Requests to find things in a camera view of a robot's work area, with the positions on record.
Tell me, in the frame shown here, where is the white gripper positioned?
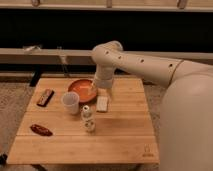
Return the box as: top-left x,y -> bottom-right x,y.
93,75 -> 113,89

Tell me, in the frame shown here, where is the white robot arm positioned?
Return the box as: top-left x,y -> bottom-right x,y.
92,41 -> 213,171

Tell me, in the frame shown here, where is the small clear bottle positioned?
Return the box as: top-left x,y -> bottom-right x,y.
81,105 -> 95,133

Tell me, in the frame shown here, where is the orange bowl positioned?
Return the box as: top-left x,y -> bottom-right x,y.
68,79 -> 98,103

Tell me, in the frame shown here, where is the white rectangular sponge block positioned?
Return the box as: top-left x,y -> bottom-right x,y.
96,96 -> 108,112

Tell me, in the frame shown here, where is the translucent white plastic cup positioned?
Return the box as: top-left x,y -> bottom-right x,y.
61,92 -> 80,115

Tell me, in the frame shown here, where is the wooden folding table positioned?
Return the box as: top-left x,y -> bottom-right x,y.
7,77 -> 159,164

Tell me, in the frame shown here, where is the red snack packet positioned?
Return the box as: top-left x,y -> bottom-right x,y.
30,124 -> 53,136

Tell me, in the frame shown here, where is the long grey bench rail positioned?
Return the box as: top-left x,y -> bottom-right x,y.
0,48 -> 213,65

